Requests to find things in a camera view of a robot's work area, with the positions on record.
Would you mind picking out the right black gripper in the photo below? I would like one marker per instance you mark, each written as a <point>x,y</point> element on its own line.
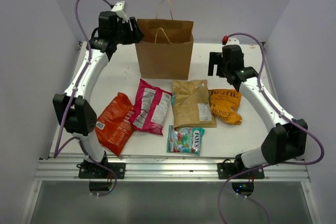
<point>216,58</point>

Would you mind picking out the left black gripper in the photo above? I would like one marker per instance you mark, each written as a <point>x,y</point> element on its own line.
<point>135,36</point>

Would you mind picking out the brown paper bag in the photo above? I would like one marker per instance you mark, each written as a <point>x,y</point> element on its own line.
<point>165,51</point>

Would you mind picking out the yellow honey chips bag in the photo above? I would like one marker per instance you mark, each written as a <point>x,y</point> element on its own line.
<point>224,104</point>

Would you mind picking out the brown kraft snack pouch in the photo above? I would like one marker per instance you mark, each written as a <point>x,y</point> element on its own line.
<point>191,104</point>

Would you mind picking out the pink snack bag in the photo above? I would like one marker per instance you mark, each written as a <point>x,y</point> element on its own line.
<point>150,108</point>

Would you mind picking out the green Fox's candy bag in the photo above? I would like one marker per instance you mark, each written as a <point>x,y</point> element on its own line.
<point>185,140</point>

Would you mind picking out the orange red snack bag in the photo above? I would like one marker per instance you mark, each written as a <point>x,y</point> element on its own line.
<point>113,128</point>

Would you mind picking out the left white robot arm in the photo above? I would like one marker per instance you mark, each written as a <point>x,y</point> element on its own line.
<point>74,113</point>

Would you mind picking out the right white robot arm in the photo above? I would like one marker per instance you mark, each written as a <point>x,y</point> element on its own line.
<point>286,138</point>

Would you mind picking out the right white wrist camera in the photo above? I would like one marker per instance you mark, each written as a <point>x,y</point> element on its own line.
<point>229,40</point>

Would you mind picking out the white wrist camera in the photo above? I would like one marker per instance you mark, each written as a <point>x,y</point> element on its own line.
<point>229,40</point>
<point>118,8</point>

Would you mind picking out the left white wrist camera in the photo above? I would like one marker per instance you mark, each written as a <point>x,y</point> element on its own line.
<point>118,8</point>

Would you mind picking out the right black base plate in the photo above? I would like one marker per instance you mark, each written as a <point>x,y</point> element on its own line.
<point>227,170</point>

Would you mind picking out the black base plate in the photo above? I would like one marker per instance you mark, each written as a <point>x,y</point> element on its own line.
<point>227,170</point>
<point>115,170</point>

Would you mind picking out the aluminium mounting rail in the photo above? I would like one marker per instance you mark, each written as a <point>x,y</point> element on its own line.
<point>163,169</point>

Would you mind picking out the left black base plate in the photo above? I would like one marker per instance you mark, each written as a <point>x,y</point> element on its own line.
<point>115,170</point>

